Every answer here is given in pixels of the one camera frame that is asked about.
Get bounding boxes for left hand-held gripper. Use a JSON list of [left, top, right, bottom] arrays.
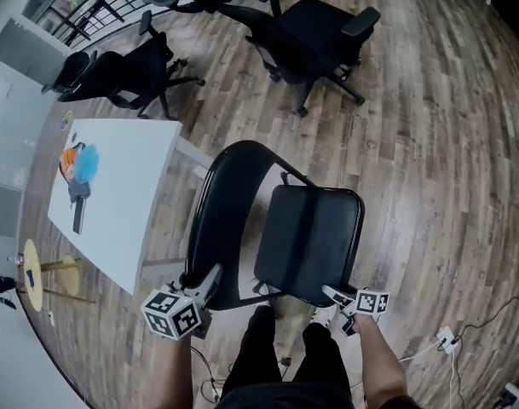
[[141, 265, 224, 341]]

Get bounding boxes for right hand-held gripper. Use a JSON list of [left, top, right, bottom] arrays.
[[321, 285, 391, 338]]

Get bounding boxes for black folding chair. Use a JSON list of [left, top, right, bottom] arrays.
[[184, 140, 366, 313]]

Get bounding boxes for person's left forearm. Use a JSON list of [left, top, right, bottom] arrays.
[[155, 333, 197, 409]]

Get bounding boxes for person's right forearm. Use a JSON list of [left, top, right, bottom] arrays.
[[353, 313, 410, 409]]

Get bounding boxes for black office chair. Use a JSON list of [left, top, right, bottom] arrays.
[[149, 0, 382, 118], [41, 9, 206, 121]]

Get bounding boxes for person's right white shoe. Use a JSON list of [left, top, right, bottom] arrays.
[[309, 304, 338, 328]]

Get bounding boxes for person's black trousers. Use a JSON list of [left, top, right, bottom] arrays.
[[216, 304, 355, 409]]

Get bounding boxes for white power strip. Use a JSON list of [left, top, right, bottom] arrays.
[[435, 325, 462, 354]]

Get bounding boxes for white table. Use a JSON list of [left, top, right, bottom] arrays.
[[47, 118, 214, 297]]

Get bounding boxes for black flat bar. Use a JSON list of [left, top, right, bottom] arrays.
[[72, 195, 87, 235]]

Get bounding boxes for grey cloth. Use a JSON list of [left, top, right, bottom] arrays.
[[67, 181, 91, 200]]

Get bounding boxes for round wooden side table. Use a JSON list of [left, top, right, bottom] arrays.
[[23, 238, 97, 314]]

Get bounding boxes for frosted glass partition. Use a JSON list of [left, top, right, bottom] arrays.
[[0, 53, 52, 239]]

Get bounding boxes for grey door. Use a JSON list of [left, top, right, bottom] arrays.
[[0, 14, 72, 86]]

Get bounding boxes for black cable bundle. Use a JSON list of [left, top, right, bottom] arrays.
[[189, 344, 228, 405]]

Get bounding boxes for black floor cable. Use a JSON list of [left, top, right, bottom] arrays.
[[452, 295, 519, 343]]

